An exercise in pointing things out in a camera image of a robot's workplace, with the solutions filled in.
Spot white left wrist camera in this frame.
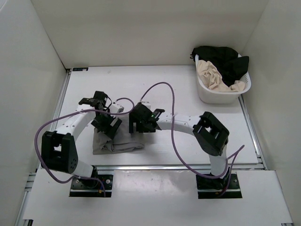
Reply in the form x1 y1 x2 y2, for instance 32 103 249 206
109 103 124 113

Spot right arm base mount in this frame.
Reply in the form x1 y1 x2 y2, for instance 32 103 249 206
196 173 242 199

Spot black garment in basket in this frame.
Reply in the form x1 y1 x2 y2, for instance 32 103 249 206
190 46 250 86

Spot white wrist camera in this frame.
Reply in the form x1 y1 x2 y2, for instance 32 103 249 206
140 101 151 109
109 103 124 113

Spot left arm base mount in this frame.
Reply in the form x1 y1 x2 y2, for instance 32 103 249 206
69 166 113 198

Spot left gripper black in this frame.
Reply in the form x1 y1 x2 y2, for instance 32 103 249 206
91 109 122 139

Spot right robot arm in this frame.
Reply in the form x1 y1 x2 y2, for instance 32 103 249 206
129 103 230 190

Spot grey trousers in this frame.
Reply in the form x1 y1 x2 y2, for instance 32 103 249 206
92 126 145 155

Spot beige garment in basket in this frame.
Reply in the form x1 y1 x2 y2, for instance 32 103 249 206
197 60 245 92

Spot aluminium front rail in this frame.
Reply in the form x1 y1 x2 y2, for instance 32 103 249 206
97 163 265 170

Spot blue label sticker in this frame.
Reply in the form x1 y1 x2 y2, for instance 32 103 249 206
72 67 89 72

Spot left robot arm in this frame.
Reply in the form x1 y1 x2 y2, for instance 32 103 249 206
41 91 124 188

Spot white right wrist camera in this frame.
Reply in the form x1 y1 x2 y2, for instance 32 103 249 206
140 101 151 109

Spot white laundry basket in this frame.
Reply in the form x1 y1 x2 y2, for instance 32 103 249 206
195 55 251 104

